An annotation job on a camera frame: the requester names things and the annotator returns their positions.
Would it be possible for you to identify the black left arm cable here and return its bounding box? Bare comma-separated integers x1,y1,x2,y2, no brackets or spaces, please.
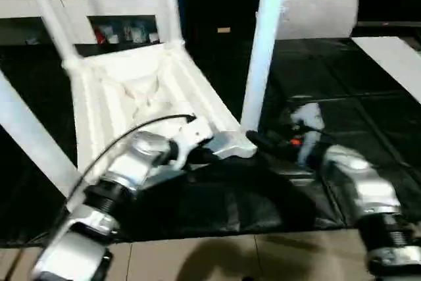
8,115,197,281

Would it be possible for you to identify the light grey cushion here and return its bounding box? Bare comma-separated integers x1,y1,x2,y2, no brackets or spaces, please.
274,0,361,40

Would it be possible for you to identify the white flat board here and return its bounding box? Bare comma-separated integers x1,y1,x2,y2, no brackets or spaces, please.
351,36,421,104

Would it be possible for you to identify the black cabinet with yellow label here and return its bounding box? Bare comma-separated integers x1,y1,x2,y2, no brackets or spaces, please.
177,0,267,51

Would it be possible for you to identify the white plastic table top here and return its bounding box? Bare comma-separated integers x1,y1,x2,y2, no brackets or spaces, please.
61,39,259,209

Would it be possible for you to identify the white sideboard with glass doors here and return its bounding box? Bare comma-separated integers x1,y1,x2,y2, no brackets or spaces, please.
0,0,180,45

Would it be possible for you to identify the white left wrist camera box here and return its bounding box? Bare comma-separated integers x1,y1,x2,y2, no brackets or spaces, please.
170,118,214,168

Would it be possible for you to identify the white plastic table leg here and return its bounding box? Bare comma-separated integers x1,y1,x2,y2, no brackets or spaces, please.
159,0,185,48
21,0,82,64
239,0,290,132
0,70,83,196

